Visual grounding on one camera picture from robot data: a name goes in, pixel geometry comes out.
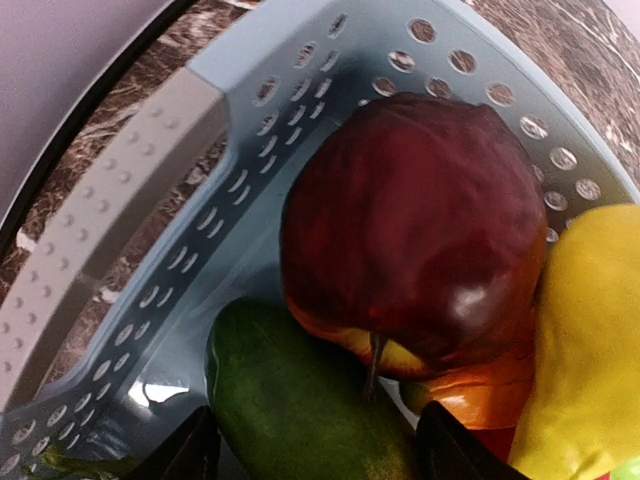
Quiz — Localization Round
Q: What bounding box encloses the green toy lettuce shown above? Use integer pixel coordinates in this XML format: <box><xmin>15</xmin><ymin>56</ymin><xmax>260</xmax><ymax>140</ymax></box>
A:
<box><xmin>39</xmin><ymin>445</ymin><xmax>138</xmax><ymax>479</ymax></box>

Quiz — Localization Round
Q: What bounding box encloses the light blue plastic basket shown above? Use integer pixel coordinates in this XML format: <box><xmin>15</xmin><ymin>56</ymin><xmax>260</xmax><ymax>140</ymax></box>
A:
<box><xmin>1</xmin><ymin>1</ymin><xmax>639</xmax><ymax>479</ymax></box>

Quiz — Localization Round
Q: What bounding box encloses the orange toy carrot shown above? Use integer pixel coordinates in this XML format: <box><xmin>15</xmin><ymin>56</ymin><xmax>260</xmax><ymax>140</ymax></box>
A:
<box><xmin>205</xmin><ymin>297</ymin><xmax>536</xmax><ymax>480</ymax></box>

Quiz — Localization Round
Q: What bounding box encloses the yellow toy lemon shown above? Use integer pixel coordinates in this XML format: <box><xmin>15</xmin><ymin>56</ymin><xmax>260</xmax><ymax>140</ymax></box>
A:
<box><xmin>509</xmin><ymin>204</ymin><xmax>639</xmax><ymax>479</ymax></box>

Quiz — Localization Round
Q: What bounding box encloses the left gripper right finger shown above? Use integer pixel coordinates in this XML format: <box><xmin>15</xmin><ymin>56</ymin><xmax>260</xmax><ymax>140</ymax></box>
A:
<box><xmin>416</xmin><ymin>401</ymin><xmax>525</xmax><ymax>480</ymax></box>

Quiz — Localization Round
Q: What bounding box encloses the dark red toy fruit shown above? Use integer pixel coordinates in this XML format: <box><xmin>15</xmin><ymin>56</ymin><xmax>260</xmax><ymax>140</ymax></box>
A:
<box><xmin>279</xmin><ymin>93</ymin><xmax>547</xmax><ymax>380</ymax></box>

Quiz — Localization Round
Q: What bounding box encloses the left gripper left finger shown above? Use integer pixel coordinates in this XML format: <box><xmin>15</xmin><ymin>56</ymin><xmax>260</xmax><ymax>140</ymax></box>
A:
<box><xmin>139</xmin><ymin>406</ymin><xmax>221</xmax><ymax>480</ymax></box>

